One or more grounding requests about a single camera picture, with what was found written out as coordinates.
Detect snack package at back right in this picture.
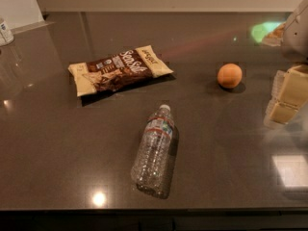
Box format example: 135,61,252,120
262,23,286,47

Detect brown sea salt chip bag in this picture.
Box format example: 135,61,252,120
68,45,172,97

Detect white container at left edge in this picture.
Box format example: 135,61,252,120
0,16,14,46

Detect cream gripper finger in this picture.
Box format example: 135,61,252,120
264,99,297,126

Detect clear plastic water bottle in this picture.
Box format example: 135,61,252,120
131,104,174,193

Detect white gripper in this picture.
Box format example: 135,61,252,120
271,0,308,107

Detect orange fruit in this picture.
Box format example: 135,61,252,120
218,64,243,89

